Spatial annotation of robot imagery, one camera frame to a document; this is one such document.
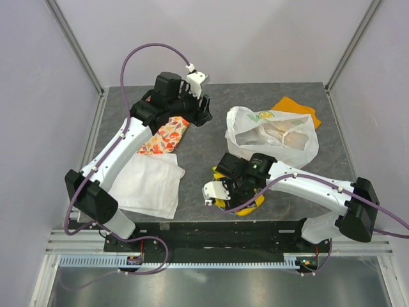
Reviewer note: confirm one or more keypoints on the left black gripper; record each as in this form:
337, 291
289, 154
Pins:
199, 116

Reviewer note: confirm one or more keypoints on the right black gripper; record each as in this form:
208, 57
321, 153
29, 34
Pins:
235, 201

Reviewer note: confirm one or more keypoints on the small yellow banana bunch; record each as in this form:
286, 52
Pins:
216, 175

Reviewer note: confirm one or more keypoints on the white plastic bag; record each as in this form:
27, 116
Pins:
288, 137

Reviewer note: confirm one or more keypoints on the large yellow banana bunch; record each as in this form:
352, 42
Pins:
222, 204

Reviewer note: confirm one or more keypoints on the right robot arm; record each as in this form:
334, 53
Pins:
239, 185

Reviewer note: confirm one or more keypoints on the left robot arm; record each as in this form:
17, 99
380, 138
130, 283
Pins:
88, 189

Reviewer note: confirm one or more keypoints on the blue plate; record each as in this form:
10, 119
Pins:
220, 210

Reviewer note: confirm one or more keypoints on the floral patterned cloth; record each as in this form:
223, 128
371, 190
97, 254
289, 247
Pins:
167, 137

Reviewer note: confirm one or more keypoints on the orange cloth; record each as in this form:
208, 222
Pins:
288, 105

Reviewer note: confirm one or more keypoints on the white cloth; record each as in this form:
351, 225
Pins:
149, 185

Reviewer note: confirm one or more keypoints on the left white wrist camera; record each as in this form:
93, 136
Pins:
196, 80

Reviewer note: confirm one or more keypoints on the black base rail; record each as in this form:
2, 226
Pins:
218, 241

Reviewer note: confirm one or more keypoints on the light blue cable duct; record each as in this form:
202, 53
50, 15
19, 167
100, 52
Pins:
128, 262

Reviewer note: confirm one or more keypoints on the left aluminium frame post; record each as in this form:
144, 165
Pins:
74, 44

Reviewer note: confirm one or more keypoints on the aluminium frame post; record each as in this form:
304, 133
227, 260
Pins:
358, 34
74, 44

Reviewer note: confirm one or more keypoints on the right aluminium frame post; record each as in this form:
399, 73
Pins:
358, 34

